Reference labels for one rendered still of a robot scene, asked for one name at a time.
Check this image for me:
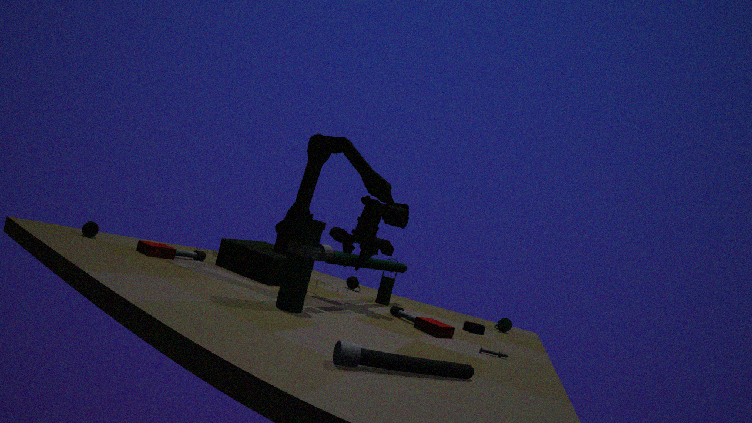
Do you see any black band clamp with two tabs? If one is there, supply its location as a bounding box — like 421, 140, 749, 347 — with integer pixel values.
462, 321, 485, 335

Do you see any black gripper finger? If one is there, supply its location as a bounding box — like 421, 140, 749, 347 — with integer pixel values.
355, 244, 378, 271
340, 239, 355, 254

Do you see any grey bolt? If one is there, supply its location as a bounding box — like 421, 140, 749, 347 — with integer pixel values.
480, 347, 508, 358

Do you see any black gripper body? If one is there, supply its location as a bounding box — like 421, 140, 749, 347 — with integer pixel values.
329, 214, 394, 256

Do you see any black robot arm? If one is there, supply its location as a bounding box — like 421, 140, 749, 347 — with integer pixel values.
271, 134, 409, 255

